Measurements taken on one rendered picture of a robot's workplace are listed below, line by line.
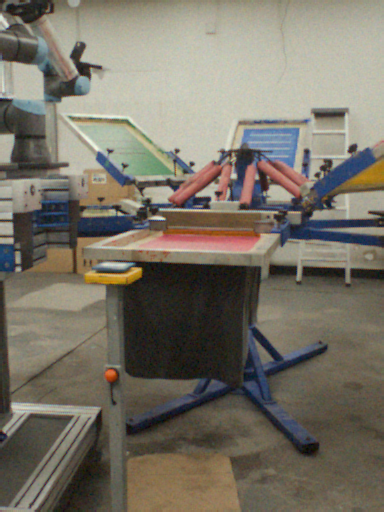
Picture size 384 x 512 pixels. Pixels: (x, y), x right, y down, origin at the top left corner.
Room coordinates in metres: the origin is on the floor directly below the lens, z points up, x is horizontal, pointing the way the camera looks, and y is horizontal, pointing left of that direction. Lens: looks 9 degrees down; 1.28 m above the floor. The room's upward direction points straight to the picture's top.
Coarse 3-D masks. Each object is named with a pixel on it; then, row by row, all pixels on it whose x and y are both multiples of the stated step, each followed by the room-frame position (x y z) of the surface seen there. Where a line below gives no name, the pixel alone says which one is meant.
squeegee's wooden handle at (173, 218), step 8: (168, 216) 2.46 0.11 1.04; (176, 216) 2.45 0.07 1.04; (184, 216) 2.45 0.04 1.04; (192, 216) 2.44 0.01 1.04; (200, 216) 2.43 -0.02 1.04; (208, 216) 2.42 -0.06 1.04; (216, 216) 2.41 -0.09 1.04; (224, 216) 2.41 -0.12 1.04; (232, 216) 2.40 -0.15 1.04; (240, 216) 2.39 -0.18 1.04; (248, 216) 2.38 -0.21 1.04; (256, 216) 2.38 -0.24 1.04; (168, 224) 2.46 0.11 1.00; (176, 224) 2.45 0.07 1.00; (184, 224) 2.45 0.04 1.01; (192, 224) 2.44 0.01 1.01; (200, 224) 2.43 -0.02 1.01; (208, 224) 2.42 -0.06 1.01; (216, 224) 2.41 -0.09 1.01; (224, 224) 2.41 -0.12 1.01; (232, 224) 2.40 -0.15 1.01; (240, 224) 2.39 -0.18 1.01; (248, 224) 2.38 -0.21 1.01
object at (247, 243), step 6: (210, 240) 2.33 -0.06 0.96; (216, 240) 2.33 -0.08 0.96; (222, 240) 2.33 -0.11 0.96; (228, 240) 2.33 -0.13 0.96; (234, 240) 2.33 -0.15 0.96; (240, 240) 2.33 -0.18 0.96; (246, 240) 2.33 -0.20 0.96; (252, 240) 2.33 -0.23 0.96; (258, 240) 2.33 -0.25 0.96; (240, 246) 2.17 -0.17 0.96; (246, 246) 2.17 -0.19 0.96; (252, 246) 2.17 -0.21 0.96
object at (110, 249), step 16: (112, 240) 2.08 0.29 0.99; (128, 240) 2.23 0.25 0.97; (272, 240) 2.08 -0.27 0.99; (96, 256) 1.91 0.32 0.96; (112, 256) 1.90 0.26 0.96; (128, 256) 1.89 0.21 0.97; (144, 256) 1.87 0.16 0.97; (160, 256) 1.86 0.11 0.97; (176, 256) 1.85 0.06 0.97; (192, 256) 1.84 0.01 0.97; (208, 256) 1.82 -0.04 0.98; (224, 256) 1.81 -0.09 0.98; (240, 256) 1.80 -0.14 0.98; (256, 256) 1.79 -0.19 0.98
